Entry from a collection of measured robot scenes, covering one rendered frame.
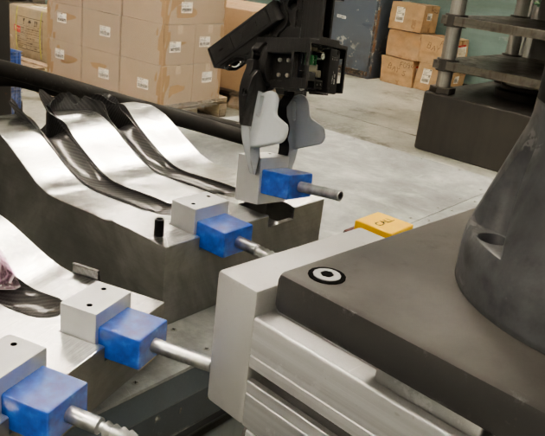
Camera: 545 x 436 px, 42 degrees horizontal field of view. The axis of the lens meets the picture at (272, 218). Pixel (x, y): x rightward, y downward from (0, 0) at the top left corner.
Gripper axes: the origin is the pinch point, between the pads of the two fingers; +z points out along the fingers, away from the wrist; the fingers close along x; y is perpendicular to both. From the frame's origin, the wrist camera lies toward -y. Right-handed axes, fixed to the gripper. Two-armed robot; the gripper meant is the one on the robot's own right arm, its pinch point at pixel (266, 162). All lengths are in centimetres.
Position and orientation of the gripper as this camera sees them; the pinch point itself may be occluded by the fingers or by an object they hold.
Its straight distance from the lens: 81.7
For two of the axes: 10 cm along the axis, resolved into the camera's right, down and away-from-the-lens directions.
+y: 7.7, 1.8, -6.2
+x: 6.3, -0.6, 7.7
